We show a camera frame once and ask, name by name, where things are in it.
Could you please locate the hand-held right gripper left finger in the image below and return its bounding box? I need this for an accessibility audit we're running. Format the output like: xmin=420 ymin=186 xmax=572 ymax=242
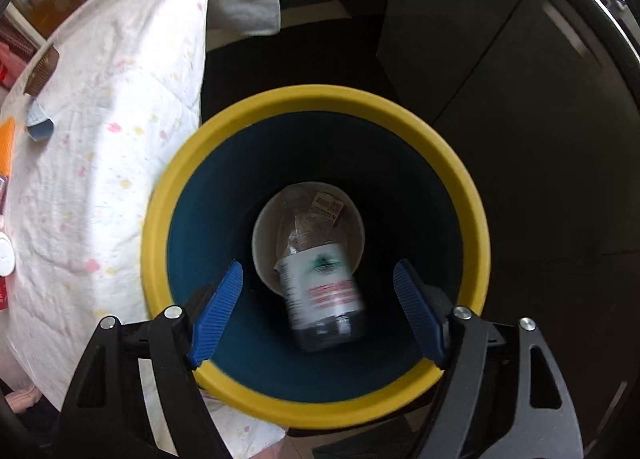
xmin=52 ymin=260 xmax=246 ymax=459

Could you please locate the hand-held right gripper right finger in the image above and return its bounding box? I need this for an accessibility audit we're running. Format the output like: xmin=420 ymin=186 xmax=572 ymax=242
xmin=392 ymin=259 xmax=586 ymax=459

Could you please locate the clear plastic bottle white label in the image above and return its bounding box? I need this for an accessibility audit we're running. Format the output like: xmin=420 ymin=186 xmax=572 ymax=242
xmin=272 ymin=184 xmax=368 ymax=352

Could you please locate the yellow rimmed blue trash bin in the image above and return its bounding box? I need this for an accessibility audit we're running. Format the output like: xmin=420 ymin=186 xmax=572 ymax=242
xmin=141 ymin=84 xmax=492 ymax=430

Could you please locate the white paper bowl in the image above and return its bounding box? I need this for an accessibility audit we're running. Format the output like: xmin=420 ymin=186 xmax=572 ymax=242
xmin=251 ymin=180 xmax=366 ymax=296

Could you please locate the pink cloth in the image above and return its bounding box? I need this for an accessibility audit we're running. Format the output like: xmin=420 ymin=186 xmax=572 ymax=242
xmin=0 ymin=384 xmax=41 ymax=415

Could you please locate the white round cap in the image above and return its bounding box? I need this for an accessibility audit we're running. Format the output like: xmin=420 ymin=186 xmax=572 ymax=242
xmin=0 ymin=233 xmax=17 ymax=276

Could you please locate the white speckled table cloth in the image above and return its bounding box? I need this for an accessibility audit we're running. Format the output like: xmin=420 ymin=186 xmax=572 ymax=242
xmin=0 ymin=0 xmax=288 ymax=459

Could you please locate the light blue crumpled paper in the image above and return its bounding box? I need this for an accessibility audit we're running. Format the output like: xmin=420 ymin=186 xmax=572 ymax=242
xmin=25 ymin=98 xmax=55 ymax=142

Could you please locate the dark green kitchen cabinet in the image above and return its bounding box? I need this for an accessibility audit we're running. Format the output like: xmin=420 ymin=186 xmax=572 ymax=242
xmin=375 ymin=0 xmax=640 ymax=260

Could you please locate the orange plastic packet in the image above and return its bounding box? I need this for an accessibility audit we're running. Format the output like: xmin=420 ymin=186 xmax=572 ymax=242
xmin=0 ymin=118 xmax=17 ymax=175

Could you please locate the brown snack wrapper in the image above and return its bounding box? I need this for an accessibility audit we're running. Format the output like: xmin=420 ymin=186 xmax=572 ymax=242
xmin=24 ymin=45 xmax=61 ymax=96

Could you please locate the silver cabinet handle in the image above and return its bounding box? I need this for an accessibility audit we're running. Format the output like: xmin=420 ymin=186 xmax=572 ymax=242
xmin=542 ymin=0 xmax=593 ymax=57

